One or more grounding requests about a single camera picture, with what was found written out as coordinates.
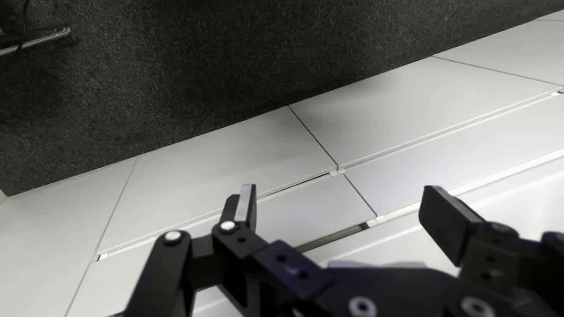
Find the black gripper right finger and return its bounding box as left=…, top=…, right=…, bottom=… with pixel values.
left=417, top=185, right=564, bottom=317

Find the thin metal bar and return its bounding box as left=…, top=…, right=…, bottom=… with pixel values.
left=0, top=25, right=73, bottom=58

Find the white base cabinet unit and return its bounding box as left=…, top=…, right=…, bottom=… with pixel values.
left=0, top=7, right=564, bottom=317

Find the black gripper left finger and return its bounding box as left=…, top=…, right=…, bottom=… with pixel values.
left=124, top=181, right=327, bottom=317

